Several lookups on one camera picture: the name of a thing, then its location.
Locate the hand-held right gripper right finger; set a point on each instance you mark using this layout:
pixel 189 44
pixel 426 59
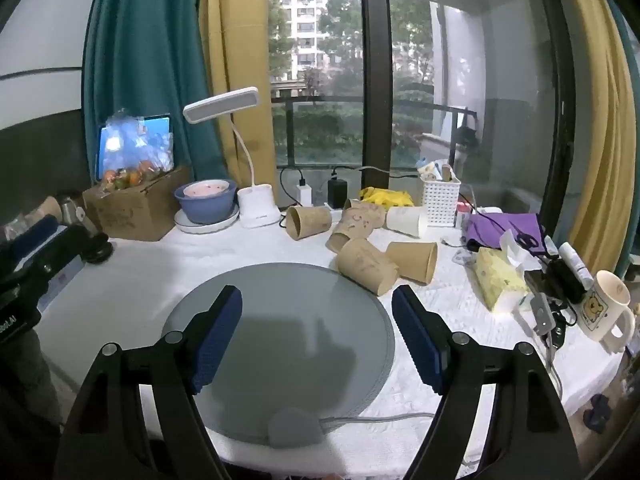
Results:
pixel 417 340

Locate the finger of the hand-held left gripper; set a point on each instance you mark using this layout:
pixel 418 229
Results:
pixel 75 242
pixel 35 235

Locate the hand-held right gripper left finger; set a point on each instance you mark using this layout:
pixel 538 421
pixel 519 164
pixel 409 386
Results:
pixel 215 340

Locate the white paper cup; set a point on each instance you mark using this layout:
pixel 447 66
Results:
pixel 407 221

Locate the scribbled brown paper cup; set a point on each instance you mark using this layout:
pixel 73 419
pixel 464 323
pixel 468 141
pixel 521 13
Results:
pixel 357 225

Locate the silver metal bottle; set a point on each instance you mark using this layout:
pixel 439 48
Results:
pixel 71 210

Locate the pale flat box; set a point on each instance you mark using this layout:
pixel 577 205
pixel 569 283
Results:
pixel 65 282

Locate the cardboard box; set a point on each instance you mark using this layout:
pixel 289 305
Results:
pixel 135 212

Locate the grey round mat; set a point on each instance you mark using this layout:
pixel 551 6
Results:
pixel 280 310

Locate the white quilted tablecloth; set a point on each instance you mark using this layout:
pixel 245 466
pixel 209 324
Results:
pixel 150 265

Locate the plastic bag of oranges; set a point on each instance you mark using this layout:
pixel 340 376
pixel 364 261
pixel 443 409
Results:
pixel 132 177

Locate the yellow tissue pack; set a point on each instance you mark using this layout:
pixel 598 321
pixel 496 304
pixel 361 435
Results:
pixel 497 275

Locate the tablet with lit screen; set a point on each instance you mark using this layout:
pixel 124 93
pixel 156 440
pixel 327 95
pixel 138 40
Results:
pixel 112 145

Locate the white plate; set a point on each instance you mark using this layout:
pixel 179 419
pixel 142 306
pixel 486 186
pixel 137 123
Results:
pixel 200 228

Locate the grey key fob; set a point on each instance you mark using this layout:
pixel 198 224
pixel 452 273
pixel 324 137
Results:
pixel 542 312

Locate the blue bowl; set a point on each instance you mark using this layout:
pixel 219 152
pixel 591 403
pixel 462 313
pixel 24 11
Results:
pixel 205 211

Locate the small red white box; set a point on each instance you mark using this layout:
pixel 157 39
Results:
pixel 463 215

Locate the purple cloth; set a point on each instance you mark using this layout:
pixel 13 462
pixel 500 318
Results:
pixel 495 227

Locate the white desk lamp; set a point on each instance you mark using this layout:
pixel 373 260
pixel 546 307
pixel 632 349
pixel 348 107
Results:
pixel 255 207

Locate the white plastic basket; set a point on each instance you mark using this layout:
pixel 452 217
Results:
pixel 440 202

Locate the yellow cloth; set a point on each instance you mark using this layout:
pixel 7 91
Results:
pixel 385 197

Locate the white power strip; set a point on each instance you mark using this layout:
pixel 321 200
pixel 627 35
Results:
pixel 490 211

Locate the black scissors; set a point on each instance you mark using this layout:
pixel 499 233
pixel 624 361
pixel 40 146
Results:
pixel 527 241

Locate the black device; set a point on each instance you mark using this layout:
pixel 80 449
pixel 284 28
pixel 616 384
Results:
pixel 562 280

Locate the black charger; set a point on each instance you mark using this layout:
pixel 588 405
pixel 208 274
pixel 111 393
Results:
pixel 337 192

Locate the white charger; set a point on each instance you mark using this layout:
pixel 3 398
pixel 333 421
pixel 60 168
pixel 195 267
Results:
pixel 304 195

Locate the cream tube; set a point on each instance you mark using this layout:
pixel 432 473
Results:
pixel 444 170

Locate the small blue white bottle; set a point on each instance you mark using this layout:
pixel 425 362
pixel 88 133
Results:
pixel 425 165

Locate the white tube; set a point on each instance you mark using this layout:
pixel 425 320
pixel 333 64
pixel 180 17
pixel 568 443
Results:
pixel 575 262

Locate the white bear mug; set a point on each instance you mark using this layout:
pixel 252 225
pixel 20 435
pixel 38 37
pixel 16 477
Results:
pixel 600 310

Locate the blue slippers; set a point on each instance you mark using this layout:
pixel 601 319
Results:
pixel 597 412

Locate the black balcony railing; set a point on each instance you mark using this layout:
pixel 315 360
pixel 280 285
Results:
pixel 325 105

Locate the yellow curtain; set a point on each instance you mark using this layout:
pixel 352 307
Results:
pixel 595 160
pixel 235 35

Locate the black window post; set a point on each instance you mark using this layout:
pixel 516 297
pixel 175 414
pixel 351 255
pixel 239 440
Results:
pixel 375 60

